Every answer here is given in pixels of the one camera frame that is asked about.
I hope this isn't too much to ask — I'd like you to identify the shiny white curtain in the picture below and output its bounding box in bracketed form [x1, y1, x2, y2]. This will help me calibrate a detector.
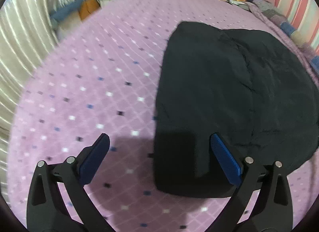
[0, 0, 83, 197]

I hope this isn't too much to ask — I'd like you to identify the patchwork quilt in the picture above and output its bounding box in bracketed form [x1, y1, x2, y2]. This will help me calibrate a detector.
[247, 0, 319, 79]

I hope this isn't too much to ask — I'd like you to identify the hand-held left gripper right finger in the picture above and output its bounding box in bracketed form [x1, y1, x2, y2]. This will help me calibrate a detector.
[210, 133, 294, 232]

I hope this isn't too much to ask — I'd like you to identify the grey blue fabric item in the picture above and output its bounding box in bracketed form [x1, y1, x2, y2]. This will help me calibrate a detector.
[227, 0, 251, 11]

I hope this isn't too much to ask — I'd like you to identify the purple patterned bed sheet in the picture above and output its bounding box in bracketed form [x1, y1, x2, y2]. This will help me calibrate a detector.
[4, 0, 319, 232]

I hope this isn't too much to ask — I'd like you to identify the black padded jacket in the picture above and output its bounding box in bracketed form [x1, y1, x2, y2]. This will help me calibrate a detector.
[153, 21, 319, 199]

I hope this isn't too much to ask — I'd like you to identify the orange brown box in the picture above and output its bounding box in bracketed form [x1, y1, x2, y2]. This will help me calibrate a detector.
[79, 0, 99, 21]

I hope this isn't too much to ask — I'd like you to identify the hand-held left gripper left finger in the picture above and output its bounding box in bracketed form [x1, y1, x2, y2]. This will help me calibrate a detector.
[26, 133, 115, 232]

